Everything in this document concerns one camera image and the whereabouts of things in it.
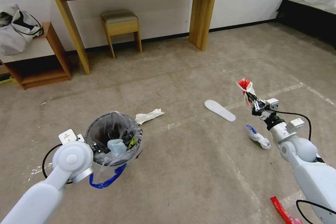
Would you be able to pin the white shoe insole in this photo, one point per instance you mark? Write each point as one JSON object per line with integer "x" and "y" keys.
{"x": 219, "y": 109}

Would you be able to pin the blue face mask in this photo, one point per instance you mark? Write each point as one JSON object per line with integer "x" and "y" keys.
{"x": 116, "y": 146}

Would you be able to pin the wooden stool with grey cushion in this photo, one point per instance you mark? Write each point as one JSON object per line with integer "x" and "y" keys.
{"x": 120, "y": 25}

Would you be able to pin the grey and white cloth bag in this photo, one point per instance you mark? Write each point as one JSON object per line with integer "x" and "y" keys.
{"x": 13, "y": 37}

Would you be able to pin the black bed frame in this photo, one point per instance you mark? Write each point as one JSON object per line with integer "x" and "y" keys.
{"x": 302, "y": 19}

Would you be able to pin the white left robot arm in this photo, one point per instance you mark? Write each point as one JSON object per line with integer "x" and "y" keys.
{"x": 39, "y": 195}

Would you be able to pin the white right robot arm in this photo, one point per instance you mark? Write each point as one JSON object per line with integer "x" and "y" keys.
{"x": 309, "y": 176}

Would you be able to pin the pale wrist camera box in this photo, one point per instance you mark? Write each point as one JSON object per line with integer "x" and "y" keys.
{"x": 273, "y": 102}

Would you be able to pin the yellow green object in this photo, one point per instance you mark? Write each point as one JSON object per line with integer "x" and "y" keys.
{"x": 5, "y": 80}

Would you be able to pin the red plastic strip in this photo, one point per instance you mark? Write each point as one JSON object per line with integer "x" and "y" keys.
{"x": 282, "y": 208}

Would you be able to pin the clear plastic bin liner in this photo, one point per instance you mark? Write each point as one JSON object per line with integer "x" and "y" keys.
{"x": 105, "y": 171}

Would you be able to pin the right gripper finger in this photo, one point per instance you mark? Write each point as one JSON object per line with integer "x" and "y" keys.
{"x": 253, "y": 106}
{"x": 260, "y": 102}

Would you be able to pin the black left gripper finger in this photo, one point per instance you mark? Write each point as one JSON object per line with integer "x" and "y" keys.
{"x": 96, "y": 148}

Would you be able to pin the grey round trash bin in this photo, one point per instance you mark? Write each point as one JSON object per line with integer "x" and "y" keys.
{"x": 140, "y": 145}

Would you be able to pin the blue and white crumpled wrapper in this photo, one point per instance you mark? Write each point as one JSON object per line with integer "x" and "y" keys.
{"x": 258, "y": 138}

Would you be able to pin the red and white wrapper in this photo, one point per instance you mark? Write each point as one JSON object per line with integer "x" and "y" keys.
{"x": 244, "y": 85}

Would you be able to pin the crumpled white tissue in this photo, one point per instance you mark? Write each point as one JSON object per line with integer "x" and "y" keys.
{"x": 147, "y": 116}

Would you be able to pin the low wooden bench shelf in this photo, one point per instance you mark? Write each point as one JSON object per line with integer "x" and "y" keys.
{"x": 56, "y": 50}

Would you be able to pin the yellow and black wrapper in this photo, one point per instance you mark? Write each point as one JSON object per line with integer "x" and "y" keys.
{"x": 132, "y": 142}

